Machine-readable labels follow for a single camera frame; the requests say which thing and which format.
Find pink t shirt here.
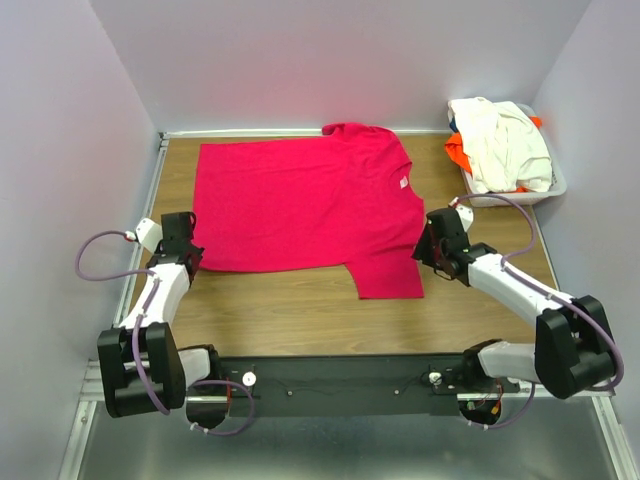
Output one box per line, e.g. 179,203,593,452
193,123,425,299

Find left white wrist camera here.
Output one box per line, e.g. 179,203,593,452
124,218,163,253

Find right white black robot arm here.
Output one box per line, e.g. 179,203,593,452
413,205,624,399

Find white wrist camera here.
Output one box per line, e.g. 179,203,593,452
449,197,474,233
124,218,163,253

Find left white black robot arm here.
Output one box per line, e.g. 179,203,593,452
97,211,222,418

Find white laundry basket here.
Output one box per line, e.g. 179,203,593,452
459,103,566,207

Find orange t shirt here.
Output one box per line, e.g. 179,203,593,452
444,116,542,193

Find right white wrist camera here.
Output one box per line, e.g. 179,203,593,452
449,197,474,233

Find white t shirt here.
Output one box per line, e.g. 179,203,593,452
448,97,553,193

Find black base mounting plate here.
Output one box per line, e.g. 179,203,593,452
164,352,521,431

